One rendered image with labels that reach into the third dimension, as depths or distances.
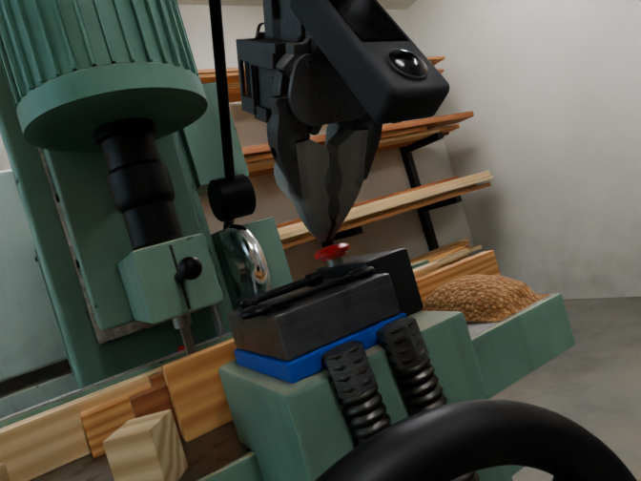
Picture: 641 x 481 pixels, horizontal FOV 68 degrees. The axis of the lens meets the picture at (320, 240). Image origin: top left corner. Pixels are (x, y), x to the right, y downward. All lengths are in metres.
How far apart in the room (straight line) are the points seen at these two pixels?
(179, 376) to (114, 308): 0.18
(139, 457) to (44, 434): 0.17
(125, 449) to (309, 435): 0.14
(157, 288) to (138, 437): 0.15
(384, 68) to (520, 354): 0.34
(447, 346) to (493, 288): 0.23
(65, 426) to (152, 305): 0.14
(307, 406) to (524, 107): 3.77
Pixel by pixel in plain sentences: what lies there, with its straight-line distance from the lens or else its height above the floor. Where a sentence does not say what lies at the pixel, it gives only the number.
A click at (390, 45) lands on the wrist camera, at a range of 0.30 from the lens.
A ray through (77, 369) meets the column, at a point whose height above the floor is 0.96.
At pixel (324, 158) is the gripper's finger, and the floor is 1.09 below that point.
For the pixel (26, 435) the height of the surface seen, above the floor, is 0.94.
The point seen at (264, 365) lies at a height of 0.97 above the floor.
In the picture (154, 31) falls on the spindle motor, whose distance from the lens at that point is 0.49.
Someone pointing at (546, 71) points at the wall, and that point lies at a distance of 3.88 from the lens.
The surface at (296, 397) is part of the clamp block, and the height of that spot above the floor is 0.96.
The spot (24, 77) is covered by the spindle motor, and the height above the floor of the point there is 1.24.
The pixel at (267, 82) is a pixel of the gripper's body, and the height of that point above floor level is 1.15.
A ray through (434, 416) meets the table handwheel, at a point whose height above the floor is 0.95.
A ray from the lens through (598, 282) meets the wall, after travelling 3.96.
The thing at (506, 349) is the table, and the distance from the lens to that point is 0.51.
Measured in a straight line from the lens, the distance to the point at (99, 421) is 0.50.
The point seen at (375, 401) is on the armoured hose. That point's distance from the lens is 0.28.
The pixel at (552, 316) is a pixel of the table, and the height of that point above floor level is 0.88.
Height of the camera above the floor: 1.04
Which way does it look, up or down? 1 degrees down
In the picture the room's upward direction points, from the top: 16 degrees counter-clockwise
